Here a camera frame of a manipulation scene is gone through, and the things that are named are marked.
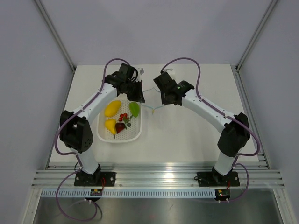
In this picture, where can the green toy pepper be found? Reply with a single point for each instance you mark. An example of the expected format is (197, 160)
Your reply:
(134, 109)

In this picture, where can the aluminium mounting rail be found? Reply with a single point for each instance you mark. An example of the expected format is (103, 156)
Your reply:
(159, 175)

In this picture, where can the white slotted cable duct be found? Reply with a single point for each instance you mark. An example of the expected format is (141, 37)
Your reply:
(132, 193)

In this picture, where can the right aluminium frame post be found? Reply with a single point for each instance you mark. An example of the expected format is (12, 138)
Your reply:
(257, 33)

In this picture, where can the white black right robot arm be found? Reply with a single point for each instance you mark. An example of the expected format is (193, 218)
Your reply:
(233, 128)

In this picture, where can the dark red toy fruit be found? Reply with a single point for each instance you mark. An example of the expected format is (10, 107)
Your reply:
(120, 127)

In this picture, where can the aluminium frame post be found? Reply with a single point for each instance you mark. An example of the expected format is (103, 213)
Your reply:
(51, 27)
(257, 33)

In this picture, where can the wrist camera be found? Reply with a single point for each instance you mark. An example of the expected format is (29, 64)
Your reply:
(170, 71)
(140, 71)

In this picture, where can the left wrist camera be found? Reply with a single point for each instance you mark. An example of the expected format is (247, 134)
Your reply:
(140, 71)

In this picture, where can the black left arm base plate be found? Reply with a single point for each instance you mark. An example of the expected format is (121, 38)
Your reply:
(99, 179)

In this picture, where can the yellow toy pear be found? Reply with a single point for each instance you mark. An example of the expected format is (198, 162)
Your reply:
(110, 125)

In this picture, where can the red cherry tomatoes sprig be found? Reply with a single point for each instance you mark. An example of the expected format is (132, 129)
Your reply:
(126, 119)

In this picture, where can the left aluminium frame post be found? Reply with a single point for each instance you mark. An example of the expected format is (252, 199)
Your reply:
(51, 27)

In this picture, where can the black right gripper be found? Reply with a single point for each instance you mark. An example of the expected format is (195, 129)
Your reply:
(165, 101)

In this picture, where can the clear teal-zipper zip bag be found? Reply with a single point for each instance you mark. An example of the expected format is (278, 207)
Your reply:
(153, 100)

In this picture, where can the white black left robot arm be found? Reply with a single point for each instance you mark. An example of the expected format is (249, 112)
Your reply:
(75, 126)

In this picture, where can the right small circuit board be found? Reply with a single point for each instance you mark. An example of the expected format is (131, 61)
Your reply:
(222, 195)

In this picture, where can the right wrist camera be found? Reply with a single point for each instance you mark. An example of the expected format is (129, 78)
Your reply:
(170, 71)

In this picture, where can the small circuit board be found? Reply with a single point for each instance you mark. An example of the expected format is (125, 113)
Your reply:
(222, 195)
(96, 192)

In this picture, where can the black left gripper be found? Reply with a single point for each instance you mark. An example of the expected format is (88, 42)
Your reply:
(138, 96)

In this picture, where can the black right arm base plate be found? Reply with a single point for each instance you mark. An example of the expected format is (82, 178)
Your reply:
(210, 179)

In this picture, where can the left small circuit board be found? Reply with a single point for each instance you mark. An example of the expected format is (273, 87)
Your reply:
(96, 192)

